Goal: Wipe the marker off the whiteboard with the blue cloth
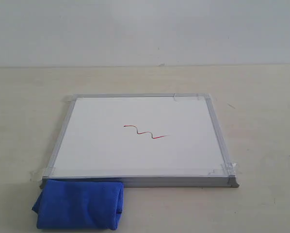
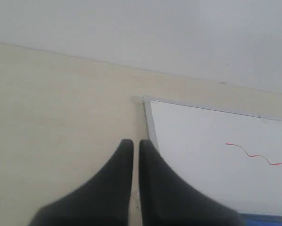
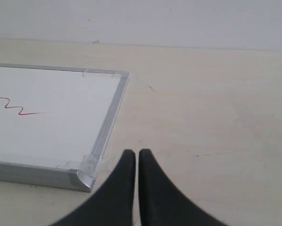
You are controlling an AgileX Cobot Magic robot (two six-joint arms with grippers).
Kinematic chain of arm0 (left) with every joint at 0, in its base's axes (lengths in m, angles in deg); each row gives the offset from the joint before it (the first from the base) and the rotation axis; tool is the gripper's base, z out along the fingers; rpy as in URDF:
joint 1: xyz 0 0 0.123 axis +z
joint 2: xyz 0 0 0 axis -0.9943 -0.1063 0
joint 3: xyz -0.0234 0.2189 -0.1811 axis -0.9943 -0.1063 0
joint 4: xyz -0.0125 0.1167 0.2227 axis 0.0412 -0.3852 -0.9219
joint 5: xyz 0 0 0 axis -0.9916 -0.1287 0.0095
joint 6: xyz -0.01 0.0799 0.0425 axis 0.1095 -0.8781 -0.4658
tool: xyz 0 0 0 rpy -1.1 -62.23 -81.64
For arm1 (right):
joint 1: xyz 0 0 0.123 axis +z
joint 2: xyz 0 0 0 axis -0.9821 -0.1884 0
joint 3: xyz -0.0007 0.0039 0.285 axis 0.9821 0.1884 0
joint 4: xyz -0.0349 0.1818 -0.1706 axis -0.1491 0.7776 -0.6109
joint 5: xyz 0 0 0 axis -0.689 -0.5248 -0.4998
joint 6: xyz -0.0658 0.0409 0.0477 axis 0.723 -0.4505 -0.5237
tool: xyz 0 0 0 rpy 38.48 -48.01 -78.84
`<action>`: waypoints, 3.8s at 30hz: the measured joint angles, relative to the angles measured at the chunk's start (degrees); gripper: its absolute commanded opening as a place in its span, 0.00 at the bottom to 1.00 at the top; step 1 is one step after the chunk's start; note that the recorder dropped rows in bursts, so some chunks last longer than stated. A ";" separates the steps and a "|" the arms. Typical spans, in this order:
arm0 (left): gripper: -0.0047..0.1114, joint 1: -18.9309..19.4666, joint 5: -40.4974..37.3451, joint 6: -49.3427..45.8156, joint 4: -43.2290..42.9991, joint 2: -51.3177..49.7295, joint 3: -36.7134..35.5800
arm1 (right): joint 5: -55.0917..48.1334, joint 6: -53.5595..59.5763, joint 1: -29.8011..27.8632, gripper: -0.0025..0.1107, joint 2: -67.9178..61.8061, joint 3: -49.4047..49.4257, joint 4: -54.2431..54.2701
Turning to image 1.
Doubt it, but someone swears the clear tape back right corner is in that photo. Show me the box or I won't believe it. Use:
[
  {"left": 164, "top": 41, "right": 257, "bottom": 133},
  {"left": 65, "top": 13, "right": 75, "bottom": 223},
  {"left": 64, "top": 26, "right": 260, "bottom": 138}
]
[{"left": 173, "top": 93, "right": 210, "bottom": 101}]

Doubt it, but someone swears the clear tape front right corner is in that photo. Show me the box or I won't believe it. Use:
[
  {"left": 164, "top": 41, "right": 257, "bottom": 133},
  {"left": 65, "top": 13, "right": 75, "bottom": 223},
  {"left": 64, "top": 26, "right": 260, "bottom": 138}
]
[{"left": 208, "top": 163, "right": 238, "bottom": 177}]

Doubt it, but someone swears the white board with aluminium frame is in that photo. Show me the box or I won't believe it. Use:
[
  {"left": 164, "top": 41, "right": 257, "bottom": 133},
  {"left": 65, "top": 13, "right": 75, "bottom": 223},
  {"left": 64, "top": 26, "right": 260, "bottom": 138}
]
[{"left": 43, "top": 93, "right": 239, "bottom": 188}]

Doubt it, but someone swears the clear tape corner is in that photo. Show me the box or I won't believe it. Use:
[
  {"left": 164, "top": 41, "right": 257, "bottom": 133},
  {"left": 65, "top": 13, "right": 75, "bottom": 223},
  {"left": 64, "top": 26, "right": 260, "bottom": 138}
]
[
  {"left": 63, "top": 95, "right": 83, "bottom": 102},
  {"left": 173, "top": 93, "right": 210, "bottom": 101},
  {"left": 208, "top": 163, "right": 238, "bottom": 177},
  {"left": 29, "top": 167, "right": 55, "bottom": 182}
]

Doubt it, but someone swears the clear tape back left corner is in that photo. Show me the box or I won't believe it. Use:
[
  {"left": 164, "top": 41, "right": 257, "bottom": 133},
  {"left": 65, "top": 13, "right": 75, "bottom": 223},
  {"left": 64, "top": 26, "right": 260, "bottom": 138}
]
[{"left": 63, "top": 95, "right": 83, "bottom": 102}]

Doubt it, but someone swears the blue microfibre cloth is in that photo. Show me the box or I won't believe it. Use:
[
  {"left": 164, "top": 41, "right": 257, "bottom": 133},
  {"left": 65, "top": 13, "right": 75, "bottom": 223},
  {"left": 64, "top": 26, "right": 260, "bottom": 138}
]
[{"left": 32, "top": 180, "right": 124, "bottom": 230}]

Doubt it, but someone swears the clear tape front left corner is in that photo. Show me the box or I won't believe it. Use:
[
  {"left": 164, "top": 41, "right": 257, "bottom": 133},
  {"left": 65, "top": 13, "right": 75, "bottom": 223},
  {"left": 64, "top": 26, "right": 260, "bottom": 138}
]
[{"left": 29, "top": 167, "right": 55, "bottom": 182}]

